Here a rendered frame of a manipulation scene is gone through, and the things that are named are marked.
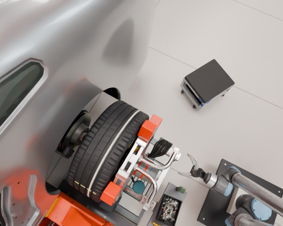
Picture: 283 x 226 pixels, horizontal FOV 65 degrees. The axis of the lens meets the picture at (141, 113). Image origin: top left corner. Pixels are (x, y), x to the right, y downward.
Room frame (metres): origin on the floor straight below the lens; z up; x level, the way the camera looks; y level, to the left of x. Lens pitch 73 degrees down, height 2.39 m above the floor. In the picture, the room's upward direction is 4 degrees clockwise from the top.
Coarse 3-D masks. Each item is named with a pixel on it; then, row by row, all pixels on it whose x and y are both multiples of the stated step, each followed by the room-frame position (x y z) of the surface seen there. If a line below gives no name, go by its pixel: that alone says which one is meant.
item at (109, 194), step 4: (108, 184) -0.02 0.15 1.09; (112, 184) -0.02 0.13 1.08; (116, 184) -0.02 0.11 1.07; (108, 188) -0.04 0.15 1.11; (112, 188) -0.04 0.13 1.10; (116, 188) -0.04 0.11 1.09; (120, 188) -0.04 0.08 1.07; (104, 192) -0.06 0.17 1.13; (108, 192) -0.06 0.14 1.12; (112, 192) -0.06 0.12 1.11; (116, 192) -0.06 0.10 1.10; (104, 196) -0.08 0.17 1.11; (108, 196) -0.08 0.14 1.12; (112, 196) -0.08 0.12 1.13; (116, 196) -0.08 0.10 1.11; (104, 200) -0.11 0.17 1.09; (108, 200) -0.10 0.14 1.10; (112, 200) -0.10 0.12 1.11
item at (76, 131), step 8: (80, 120) 0.37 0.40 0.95; (88, 120) 0.41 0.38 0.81; (72, 128) 0.30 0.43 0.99; (80, 128) 0.32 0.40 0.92; (88, 128) 0.34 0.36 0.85; (64, 136) 0.25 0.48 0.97; (72, 136) 0.26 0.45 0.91; (80, 136) 0.27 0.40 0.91; (64, 144) 0.20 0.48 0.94; (72, 144) 0.23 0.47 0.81
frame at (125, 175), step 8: (152, 136) 0.33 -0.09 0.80; (136, 144) 0.21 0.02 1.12; (144, 144) 0.21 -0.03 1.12; (144, 152) 0.23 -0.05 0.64; (128, 160) 0.12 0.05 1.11; (136, 160) 0.12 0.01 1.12; (120, 168) 0.07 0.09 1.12; (120, 176) 0.03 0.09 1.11; (128, 176) 0.03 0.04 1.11; (120, 184) -0.02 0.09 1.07; (120, 192) -0.07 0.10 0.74
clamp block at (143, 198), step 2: (142, 196) -0.08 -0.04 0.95; (144, 196) -0.08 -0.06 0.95; (142, 198) -0.09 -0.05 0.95; (144, 198) -0.09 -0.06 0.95; (146, 198) -0.09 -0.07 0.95; (140, 200) -0.10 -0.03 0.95; (142, 200) -0.10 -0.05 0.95; (144, 200) -0.10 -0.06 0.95; (140, 202) -0.11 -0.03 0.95; (142, 202) -0.11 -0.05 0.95; (144, 202) -0.11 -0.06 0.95; (152, 202) -0.11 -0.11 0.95; (154, 202) -0.11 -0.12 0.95; (142, 204) -0.12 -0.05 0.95; (150, 204) -0.12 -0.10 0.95; (152, 204) -0.12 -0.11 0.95; (154, 204) -0.12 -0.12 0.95; (150, 206) -0.13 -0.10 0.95; (152, 206) -0.13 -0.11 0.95; (154, 206) -0.13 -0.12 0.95; (148, 208) -0.14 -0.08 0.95; (150, 208) -0.14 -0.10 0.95; (152, 208) -0.14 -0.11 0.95
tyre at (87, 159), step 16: (112, 112) 0.39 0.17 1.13; (128, 112) 0.41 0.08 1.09; (96, 128) 0.27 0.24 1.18; (112, 128) 0.28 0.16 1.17; (128, 128) 0.29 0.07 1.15; (80, 144) 0.18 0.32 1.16; (96, 144) 0.18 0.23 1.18; (128, 144) 0.20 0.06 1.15; (80, 160) 0.10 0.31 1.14; (96, 160) 0.10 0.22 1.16; (112, 160) 0.11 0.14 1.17; (80, 176) 0.01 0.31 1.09; (96, 176) 0.02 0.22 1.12; (96, 192) -0.07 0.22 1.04
